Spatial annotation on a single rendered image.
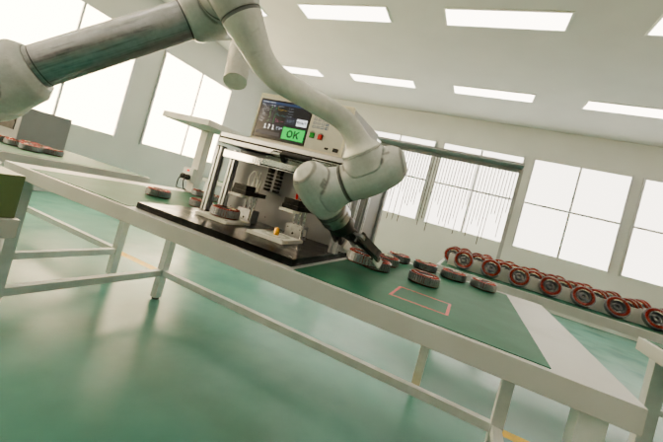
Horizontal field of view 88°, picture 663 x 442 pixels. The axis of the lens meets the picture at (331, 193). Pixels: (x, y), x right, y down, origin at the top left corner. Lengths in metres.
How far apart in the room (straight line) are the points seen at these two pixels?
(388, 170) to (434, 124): 7.05
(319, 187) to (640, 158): 7.52
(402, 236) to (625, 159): 4.19
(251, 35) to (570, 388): 0.99
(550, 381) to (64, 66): 1.27
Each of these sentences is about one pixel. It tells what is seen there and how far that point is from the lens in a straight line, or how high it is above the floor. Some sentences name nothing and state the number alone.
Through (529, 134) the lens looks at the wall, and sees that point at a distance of 7.82.
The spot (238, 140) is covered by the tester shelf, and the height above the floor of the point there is 1.09.
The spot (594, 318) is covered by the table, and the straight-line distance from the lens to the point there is 2.29.
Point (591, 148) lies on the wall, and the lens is 7.94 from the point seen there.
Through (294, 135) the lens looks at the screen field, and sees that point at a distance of 1.43.
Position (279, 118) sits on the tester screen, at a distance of 1.49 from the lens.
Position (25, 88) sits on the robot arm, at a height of 1.02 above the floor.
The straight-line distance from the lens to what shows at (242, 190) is 1.41.
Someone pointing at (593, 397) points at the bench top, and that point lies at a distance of 0.90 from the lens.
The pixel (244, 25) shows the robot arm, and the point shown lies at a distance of 0.90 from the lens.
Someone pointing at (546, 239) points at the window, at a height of 1.27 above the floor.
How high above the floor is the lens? 0.96
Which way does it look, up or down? 1 degrees up
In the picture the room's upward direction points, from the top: 15 degrees clockwise
